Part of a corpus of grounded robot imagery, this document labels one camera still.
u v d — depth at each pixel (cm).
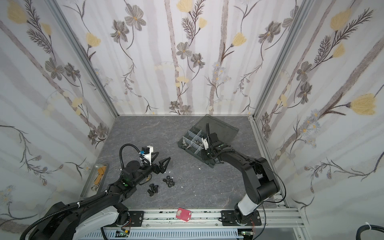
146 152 69
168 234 70
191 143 101
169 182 86
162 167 72
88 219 49
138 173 63
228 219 73
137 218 74
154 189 84
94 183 86
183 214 75
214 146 71
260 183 45
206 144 82
